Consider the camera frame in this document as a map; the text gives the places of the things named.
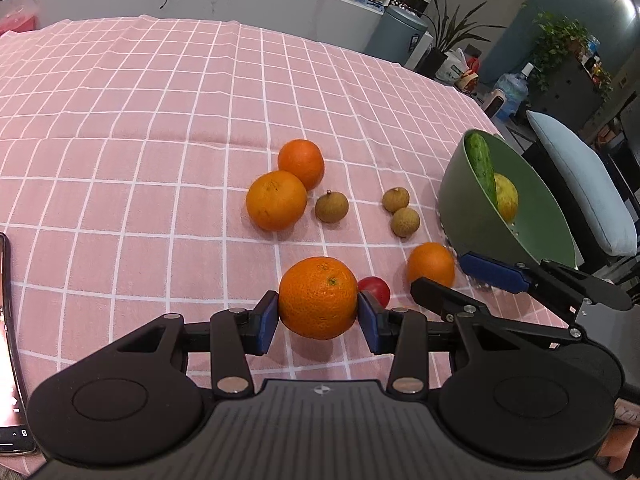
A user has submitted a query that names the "dark storage cabinet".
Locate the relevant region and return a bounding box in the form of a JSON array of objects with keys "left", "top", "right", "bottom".
[{"left": 530, "top": 52, "right": 608, "bottom": 131}]

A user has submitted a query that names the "leafy pothos plant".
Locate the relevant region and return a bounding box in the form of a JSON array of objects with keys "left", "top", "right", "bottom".
[{"left": 530, "top": 10, "right": 613, "bottom": 103}]

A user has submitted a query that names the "long-leaf potted plant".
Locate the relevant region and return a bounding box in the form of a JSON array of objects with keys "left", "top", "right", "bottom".
[{"left": 415, "top": 0, "right": 493, "bottom": 78}]

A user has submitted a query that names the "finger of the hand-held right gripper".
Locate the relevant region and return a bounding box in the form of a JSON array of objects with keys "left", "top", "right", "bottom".
[
  {"left": 459, "top": 252, "right": 633, "bottom": 326},
  {"left": 411, "top": 276, "right": 598, "bottom": 348}
]

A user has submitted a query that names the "red cherry tomato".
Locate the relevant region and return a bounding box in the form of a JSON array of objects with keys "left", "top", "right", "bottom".
[{"left": 357, "top": 276, "right": 391, "bottom": 309}]

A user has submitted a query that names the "large dimpled orange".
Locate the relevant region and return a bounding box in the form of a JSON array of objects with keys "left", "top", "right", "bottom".
[{"left": 278, "top": 256, "right": 359, "bottom": 341}]

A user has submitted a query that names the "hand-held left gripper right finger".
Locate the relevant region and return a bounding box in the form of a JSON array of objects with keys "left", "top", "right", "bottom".
[{"left": 356, "top": 291, "right": 526, "bottom": 397}]

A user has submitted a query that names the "white plastic bag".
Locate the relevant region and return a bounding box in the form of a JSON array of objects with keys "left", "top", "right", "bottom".
[{"left": 436, "top": 49, "right": 473, "bottom": 83}]

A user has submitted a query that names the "pink plastic container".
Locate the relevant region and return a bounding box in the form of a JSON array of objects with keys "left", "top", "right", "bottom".
[{"left": 0, "top": 12, "right": 37, "bottom": 36}]

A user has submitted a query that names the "dark wooden chair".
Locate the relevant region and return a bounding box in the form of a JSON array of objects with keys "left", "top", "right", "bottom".
[{"left": 505, "top": 110, "right": 640, "bottom": 281}]

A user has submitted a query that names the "pink checked tablecloth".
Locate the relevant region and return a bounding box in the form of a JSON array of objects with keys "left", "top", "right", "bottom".
[{"left": 0, "top": 14, "right": 571, "bottom": 480}]

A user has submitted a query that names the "grey-blue trash bin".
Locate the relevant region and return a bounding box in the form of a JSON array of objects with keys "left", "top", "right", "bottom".
[{"left": 367, "top": 5, "right": 430, "bottom": 63}]

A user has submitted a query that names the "green colander bowl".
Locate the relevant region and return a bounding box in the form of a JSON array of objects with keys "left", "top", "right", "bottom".
[{"left": 438, "top": 129, "right": 578, "bottom": 292}]

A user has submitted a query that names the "black smartphone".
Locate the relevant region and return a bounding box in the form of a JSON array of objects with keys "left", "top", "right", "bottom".
[{"left": 0, "top": 232, "right": 38, "bottom": 456}]

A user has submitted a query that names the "large water jug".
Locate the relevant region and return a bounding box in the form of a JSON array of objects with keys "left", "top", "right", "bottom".
[{"left": 492, "top": 62, "right": 536, "bottom": 121}]

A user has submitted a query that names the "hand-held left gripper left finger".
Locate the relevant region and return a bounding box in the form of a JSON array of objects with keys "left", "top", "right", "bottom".
[{"left": 107, "top": 290, "right": 279, "bottom": 397}]

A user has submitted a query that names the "light blue seat cushion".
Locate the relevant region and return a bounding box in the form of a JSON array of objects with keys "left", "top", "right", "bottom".
[{"left": 526, "top": 110, "right": 638, "bottom": 256}]

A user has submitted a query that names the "brown longan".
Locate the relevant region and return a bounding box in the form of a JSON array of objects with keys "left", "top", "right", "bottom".
[
  {"left": 382, "top": 187, "right": 411, "bottom": 213},
  {"left": 391, "top": 207, "right": 421, "bottom": 238},
  {"left": 315, "top": 189, "right": 349, "bottom": 222}
]

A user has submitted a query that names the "green cucumber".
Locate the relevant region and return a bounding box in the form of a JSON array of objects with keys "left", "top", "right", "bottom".
[{"left": 466, "top": 132, "right": 501, "bottom": 211}]

